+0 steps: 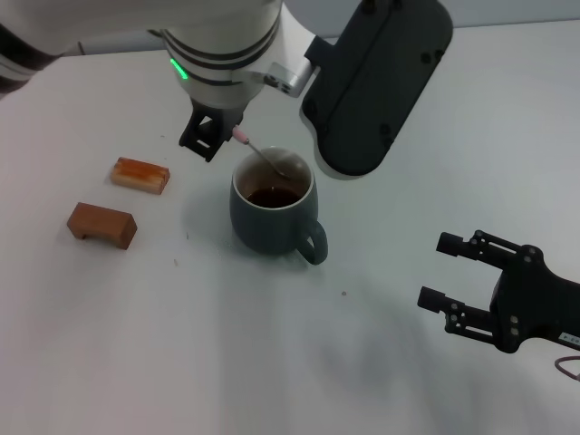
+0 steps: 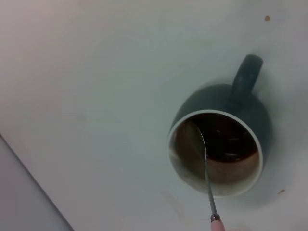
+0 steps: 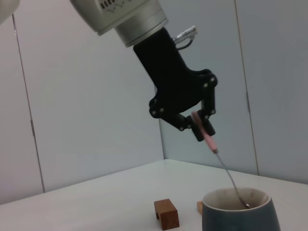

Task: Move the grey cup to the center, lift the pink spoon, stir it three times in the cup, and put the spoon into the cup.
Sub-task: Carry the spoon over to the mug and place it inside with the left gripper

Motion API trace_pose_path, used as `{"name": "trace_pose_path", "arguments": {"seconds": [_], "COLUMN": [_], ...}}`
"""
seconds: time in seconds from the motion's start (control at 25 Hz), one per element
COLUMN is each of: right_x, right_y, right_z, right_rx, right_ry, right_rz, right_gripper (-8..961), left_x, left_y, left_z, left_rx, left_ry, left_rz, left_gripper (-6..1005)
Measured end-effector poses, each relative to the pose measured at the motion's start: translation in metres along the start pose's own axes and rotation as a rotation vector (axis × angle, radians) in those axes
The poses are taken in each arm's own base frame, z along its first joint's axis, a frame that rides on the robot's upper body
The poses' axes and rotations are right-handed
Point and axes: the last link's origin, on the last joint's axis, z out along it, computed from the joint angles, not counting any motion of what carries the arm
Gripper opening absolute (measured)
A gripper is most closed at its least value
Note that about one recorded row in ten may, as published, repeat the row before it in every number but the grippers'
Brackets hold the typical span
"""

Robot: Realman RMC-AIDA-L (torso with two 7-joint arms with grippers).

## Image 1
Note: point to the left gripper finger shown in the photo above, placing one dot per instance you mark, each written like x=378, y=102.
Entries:
x=234, y=123
x=213, y=145

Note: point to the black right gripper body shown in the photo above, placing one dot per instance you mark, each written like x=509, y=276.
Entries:
x=530, y=303

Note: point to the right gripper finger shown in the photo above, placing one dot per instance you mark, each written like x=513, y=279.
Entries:
x=432, y=296
x=451, y=244

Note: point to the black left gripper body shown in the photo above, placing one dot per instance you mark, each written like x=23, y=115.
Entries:
x=217, y=111

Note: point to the grey ceramic mug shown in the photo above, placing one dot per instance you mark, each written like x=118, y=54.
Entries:
x=267, y=226

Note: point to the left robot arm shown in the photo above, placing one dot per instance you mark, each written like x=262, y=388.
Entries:
x=217, y=36

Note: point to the light grooved wooden block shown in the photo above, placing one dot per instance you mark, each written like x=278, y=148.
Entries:
x=140, y=176

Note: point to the dark coffee liquid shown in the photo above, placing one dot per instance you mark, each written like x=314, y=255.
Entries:
x=274, y=198

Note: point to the dark brown wooden block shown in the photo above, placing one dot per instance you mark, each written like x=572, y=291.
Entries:
x=104, y=222

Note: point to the black left wrist camera housing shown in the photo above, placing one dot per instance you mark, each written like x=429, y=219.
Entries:
x=376, y=86

